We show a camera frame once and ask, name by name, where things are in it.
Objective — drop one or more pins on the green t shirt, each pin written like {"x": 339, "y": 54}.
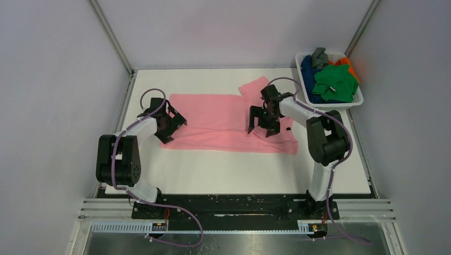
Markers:
{"x": 336, "y": 83}

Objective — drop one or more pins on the pink t shirt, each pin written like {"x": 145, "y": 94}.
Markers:
{"x": 220, "y": 122}

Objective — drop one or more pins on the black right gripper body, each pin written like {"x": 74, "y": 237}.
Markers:
{"x": 265, "y": 117}

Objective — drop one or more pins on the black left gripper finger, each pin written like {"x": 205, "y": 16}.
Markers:
{"x": 176, "y": 118}
{"x": 164, "y": 134}

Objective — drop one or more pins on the orange t shirt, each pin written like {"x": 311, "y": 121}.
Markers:
{"x": 346, "y": 61}

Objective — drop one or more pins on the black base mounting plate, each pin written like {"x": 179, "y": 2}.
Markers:
{"x": 239, "y": 212}

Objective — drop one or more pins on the blue t shirt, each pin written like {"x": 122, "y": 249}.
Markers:
{"x": 309, "y": 82}

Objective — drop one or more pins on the grey t shirt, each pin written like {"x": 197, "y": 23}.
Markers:
{"x": 319, "y": 59}

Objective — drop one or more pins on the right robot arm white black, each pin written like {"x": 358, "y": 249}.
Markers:
{"x": 327, "y": 138}

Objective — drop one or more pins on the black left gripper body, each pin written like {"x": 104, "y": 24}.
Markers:
{"x": 170, "y": 123}

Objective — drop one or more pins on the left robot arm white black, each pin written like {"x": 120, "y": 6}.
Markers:
{"x": 119, "y": 155}

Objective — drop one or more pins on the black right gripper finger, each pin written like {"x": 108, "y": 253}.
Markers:
{"x": 274, "y": 130}
{"x": 255, "y": 114}

